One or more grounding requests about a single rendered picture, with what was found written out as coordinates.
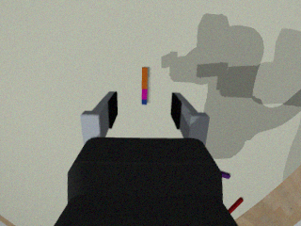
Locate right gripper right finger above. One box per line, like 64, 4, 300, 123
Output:
170, 92, 210, 145

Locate orange rod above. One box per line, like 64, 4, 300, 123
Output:
142, 68, 148, 89

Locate purple rod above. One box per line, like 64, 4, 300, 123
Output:
221, 171, 230, 179

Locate dark red flat bar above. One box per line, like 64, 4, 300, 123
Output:
228, 198, 244, 214

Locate magenta rod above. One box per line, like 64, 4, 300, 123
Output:
141, 89, 148, 100

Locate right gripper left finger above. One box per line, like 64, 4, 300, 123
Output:
80, 91, 118, 145

